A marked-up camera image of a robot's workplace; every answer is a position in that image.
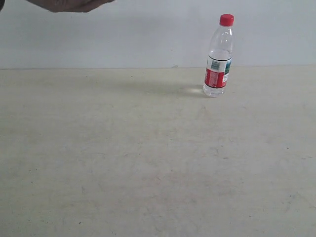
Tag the person's open bare hand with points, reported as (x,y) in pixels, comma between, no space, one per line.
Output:
(79,6)

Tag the clear water bottle red cap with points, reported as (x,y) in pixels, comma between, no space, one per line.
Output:
(219,57)

